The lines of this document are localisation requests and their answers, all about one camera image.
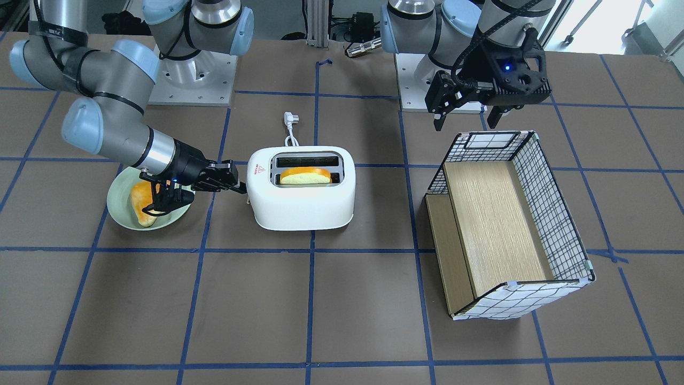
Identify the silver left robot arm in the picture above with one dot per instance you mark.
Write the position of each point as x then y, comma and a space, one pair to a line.
449, 31

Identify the triangular golden pastry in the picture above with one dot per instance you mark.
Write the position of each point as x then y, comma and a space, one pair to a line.
140, 198

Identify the light green plate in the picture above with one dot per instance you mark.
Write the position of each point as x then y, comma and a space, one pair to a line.
121, 209

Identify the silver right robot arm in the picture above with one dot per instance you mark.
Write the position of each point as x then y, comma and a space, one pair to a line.
115, 86

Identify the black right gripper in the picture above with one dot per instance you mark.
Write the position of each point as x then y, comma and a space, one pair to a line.
187, 161

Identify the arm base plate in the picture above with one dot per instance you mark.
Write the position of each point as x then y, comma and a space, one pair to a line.
205, 80
414, 75

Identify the toast bread slice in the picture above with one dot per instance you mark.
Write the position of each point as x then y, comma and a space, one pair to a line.
305, 175

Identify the checkered basket with wooden board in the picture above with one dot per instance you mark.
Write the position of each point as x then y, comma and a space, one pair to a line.
505, 239

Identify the black power adapter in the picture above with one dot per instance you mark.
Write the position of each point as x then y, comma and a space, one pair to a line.
362, 28

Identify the white two-slot toaster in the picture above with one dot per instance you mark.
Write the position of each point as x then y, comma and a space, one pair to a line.
301, 206

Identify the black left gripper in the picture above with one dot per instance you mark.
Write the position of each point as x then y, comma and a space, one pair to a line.
479, 67

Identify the aluminium frame post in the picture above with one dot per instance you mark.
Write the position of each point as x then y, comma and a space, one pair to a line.
317, 23

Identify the silver metal cylinder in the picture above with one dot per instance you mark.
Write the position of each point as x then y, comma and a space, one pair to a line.
358, 49

